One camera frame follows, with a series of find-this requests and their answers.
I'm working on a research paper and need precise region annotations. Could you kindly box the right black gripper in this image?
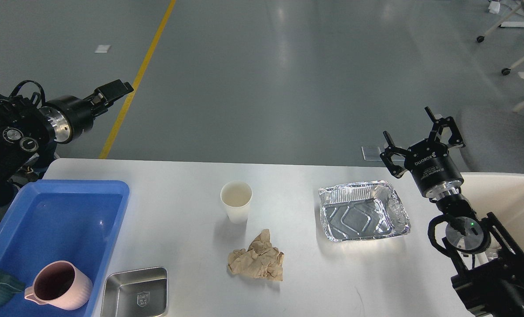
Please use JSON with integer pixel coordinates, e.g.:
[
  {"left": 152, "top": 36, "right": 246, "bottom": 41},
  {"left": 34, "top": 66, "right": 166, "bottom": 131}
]
[{"left": 380, "top": 107, "right": 466, "bottom": 199}]

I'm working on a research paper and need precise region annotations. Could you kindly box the crumpled brown paper napkin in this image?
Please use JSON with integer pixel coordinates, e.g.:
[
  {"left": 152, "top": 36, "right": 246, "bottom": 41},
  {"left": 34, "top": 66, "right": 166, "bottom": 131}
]
[{"left": 227, "top": 229, "right": 285, "bottom": 281}]

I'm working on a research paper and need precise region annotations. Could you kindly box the white paper cup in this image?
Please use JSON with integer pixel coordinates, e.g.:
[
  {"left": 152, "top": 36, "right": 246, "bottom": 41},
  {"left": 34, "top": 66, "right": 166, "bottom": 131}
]
[{"left": 220, "top": 181, "right": 253, "bottom": 224}]

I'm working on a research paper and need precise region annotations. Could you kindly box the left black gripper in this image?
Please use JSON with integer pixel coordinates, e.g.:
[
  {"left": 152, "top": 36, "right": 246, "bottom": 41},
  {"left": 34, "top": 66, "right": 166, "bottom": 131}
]
[{"left": 39, "top": 79, "right": 134, "bottom": 144}]

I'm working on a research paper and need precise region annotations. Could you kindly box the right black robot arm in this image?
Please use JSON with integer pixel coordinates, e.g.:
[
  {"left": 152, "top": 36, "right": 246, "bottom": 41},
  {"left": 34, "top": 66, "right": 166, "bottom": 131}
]
[{"left": 380, "top": 107, "right": 524, "bottom": 317}]

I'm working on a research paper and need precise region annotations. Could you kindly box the pink ribbed mug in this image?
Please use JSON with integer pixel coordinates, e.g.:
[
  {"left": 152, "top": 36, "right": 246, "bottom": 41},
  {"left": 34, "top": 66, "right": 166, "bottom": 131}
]
[{"left": 24, "top": 260, "right": 93, "bottom": 310}]

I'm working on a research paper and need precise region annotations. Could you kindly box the square stainless steel dish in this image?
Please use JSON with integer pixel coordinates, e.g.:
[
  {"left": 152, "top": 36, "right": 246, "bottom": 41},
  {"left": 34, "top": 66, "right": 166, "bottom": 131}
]
[{"left": 100, "top": 266, "right": 169, "bottom": 317}]

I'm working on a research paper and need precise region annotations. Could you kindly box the foil tray in bin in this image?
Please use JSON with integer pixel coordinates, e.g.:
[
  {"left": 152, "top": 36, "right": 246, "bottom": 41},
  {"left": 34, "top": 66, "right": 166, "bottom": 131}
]
[{"left": 484, "top": 247, "right": 502, "bottom": 261}]

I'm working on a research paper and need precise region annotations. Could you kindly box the aluminium foil tray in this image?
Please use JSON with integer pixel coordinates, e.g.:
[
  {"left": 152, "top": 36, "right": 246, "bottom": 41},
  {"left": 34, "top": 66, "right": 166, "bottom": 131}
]
[{"left": 318, "top": 180, "right": 411, "bottom": 243}]

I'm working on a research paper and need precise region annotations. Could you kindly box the white floor plate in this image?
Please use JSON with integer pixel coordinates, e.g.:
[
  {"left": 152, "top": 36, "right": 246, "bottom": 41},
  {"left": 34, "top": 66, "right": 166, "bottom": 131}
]
[{"left": 94, "top": 44, "right": 111, "bottom": 54}]

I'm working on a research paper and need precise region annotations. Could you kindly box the grey office chair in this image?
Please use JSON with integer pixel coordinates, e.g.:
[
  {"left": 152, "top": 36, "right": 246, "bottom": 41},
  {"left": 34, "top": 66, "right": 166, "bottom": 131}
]
[{"left": 456, "top": 107, "right": 524, "bottom": 174}]

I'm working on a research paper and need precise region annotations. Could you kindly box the beige plastic bin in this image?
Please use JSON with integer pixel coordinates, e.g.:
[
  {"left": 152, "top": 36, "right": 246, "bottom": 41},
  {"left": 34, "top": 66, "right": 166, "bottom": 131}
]
[{"left": 461, "top": 172, "right": 524, "bottom": 252}]

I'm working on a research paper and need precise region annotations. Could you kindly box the blue plastic tray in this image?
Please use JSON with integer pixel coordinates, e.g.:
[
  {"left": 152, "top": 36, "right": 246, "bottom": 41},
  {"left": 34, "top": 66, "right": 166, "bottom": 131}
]
[{"left": 0, "top": 179, "right": 130, "bottom": 317}]

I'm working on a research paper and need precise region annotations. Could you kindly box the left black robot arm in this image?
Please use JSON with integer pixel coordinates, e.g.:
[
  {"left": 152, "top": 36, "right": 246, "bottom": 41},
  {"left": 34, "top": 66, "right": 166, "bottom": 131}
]
[{"left": 0, "top": 80, "right": 134, "bottom": 206}]

